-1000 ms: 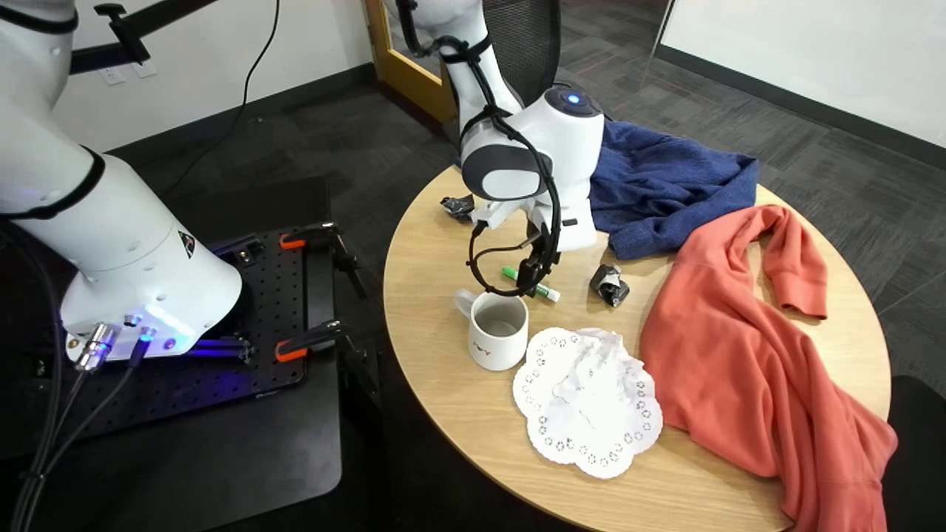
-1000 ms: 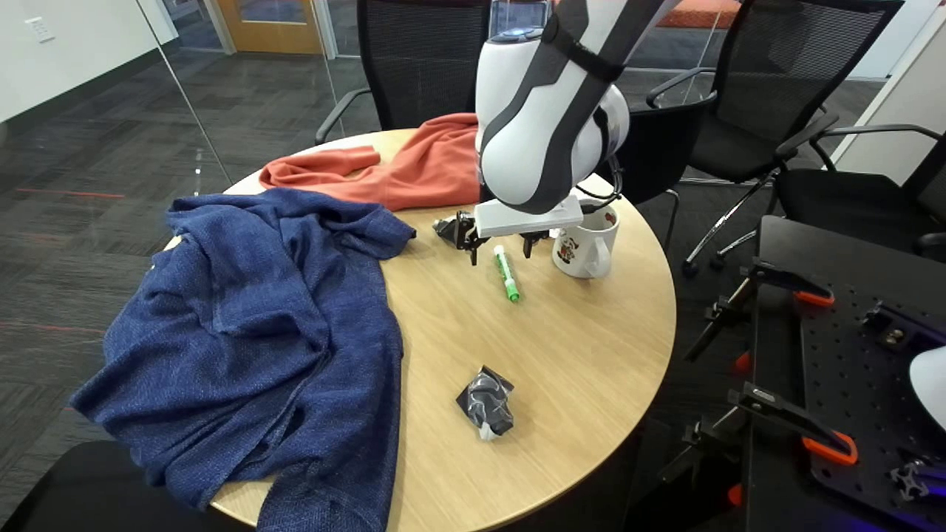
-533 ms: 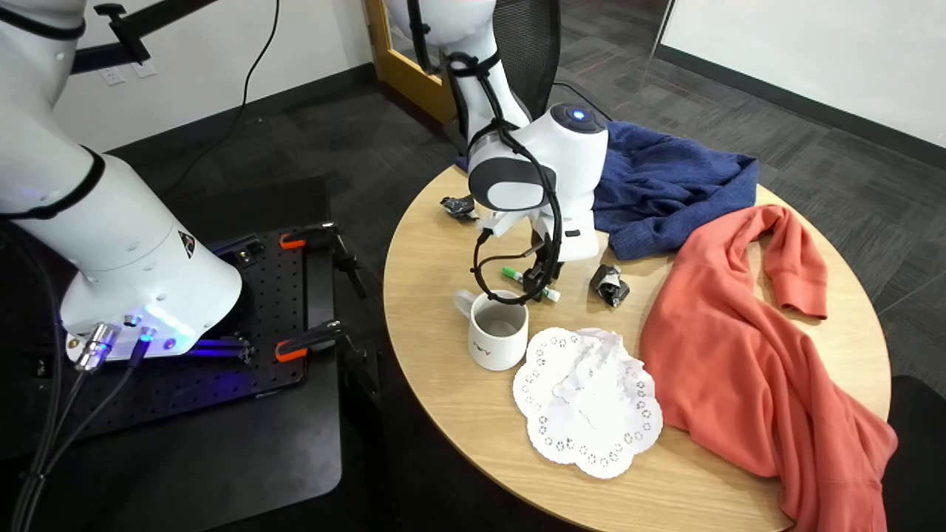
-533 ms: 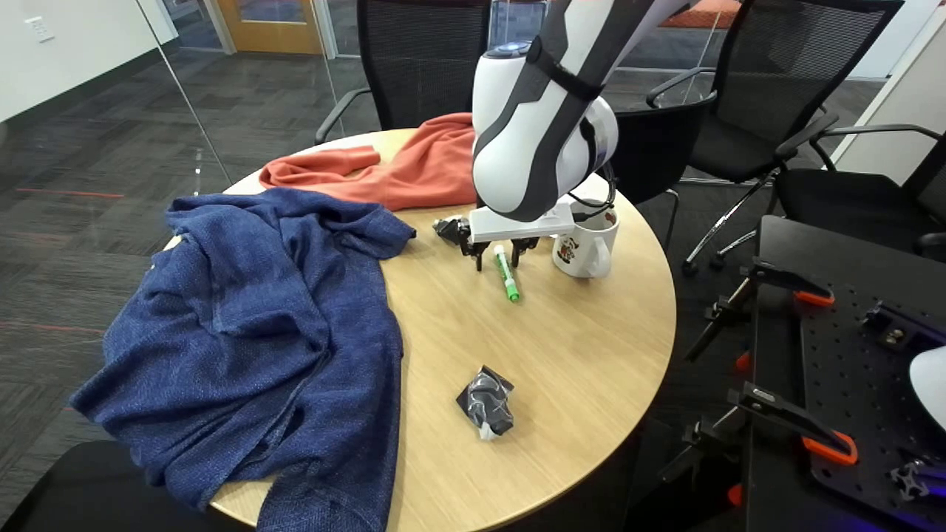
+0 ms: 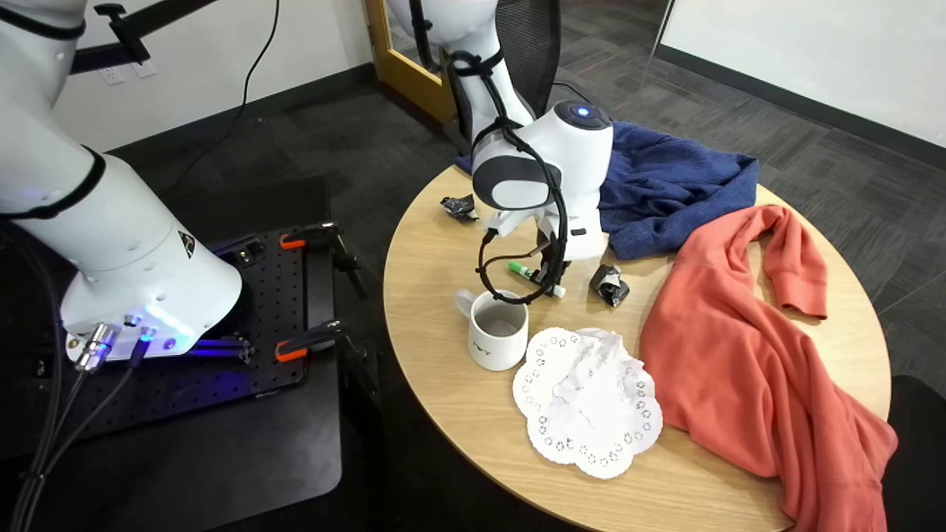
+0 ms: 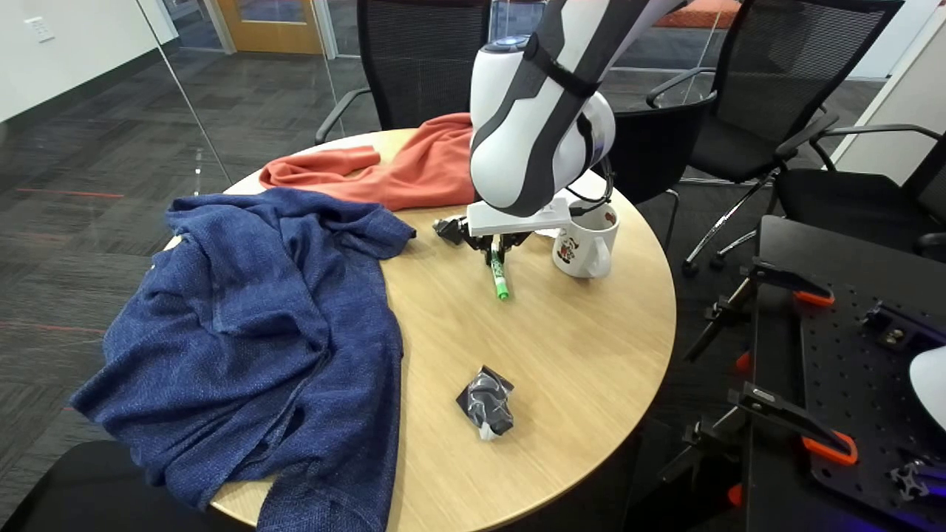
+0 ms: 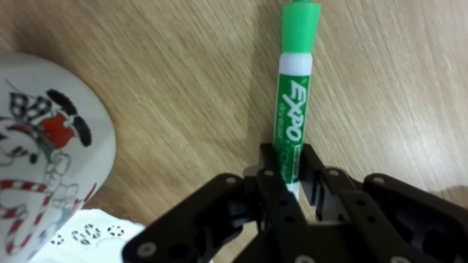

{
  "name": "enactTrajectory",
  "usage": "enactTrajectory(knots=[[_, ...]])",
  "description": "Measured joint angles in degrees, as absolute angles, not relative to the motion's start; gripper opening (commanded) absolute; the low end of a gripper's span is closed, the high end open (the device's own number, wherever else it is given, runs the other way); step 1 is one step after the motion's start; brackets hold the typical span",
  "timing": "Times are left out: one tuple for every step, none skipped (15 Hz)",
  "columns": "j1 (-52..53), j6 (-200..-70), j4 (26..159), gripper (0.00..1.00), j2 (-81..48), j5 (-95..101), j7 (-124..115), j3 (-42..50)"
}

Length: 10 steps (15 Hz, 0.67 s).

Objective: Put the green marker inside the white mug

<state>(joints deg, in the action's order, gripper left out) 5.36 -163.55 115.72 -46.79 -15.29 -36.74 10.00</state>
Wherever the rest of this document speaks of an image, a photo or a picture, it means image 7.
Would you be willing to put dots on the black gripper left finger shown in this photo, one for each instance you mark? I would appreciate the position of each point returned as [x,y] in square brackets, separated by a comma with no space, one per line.
[194,219]

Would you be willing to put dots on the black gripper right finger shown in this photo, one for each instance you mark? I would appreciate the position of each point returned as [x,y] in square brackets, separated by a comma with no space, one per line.
[389,219]

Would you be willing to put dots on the green Expo dry-erase marker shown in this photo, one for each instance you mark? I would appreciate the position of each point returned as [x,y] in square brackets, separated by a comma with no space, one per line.
[292,111]

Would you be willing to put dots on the white cartoon print mug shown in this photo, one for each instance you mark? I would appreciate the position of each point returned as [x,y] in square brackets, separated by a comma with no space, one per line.
[52,161]

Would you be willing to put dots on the white paper doily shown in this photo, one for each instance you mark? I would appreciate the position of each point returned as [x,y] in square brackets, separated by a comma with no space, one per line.
[88,238]

